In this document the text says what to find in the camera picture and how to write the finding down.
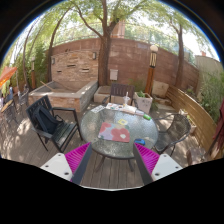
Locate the white square planter pot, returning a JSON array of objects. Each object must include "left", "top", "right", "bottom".
[{"left": 134, "top": 92, "right": 153, "bottom": 114}]

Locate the green marker pen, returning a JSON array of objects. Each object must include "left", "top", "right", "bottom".
[{"left": 143, "top": 114, "right": 152, "bottom": 120}]

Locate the plastic cup with straw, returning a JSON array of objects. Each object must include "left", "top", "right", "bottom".
[{"left": 123, "top": 92, "right": 129, "bottom": 106}]

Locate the round glass patio table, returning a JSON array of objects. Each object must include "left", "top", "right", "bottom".
[{"left": 80, "top": 109, "right": 158, "bottom": 169}]

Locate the wooden slat fence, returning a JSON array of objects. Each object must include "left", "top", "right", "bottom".
[{"left": 166, "top": 86, "right": 216, "bottom": 151}]

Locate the wooden lamp post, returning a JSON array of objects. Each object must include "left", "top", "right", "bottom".
[{"left": 145, "top": 45, "right": 158, "bottom": 94}]

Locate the colourful floral mouse pad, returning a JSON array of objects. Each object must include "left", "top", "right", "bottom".
[{"left": 98, "top": 122, "right": 130, "bottom": 143}]

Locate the black backpack on chair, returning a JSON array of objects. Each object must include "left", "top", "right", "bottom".
[{"left": 33, "top": 105, "right": 63, "bottom": 134}]

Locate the large tree trunk centre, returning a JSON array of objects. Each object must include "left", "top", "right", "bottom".
[{"left": 98, "top": 0, "right": 116, "bottom": 85}]

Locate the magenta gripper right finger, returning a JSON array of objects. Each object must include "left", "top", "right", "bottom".
[{"left": 133, "top": 143, "right": 182, "bottom": 185}]

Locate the metal mesh chair right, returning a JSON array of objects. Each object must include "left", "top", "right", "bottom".
[{"left": 154, "top": 113, "right": 191, "bottom": 154}]

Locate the stone raised planter box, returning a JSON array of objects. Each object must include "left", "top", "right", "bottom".
[{"left": 28, "top": 81, "right": 98, "bottom": 112}]

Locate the open magazine on table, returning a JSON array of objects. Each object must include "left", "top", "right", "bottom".
[{"left": 106, "top": 103, "right": 137, "bottom": 114}]

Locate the black plastic chair left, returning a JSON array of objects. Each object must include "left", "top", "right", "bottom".
[{"left": 26, "top": 95, "right": 80, "bottom": 153}]

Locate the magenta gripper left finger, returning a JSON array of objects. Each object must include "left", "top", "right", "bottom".
[{"left": 41, "top": 142, "right": 92, "bottom": 185}]

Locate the orange patio umbrella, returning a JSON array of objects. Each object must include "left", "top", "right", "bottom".
[{"left": 0, "top": 67, "right": 17, "bottom": 87}]

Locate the dark chair behind table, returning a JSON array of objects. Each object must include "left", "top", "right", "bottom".
[{"left": 102, "top": 83, "right": 135, "bottom": 105}]

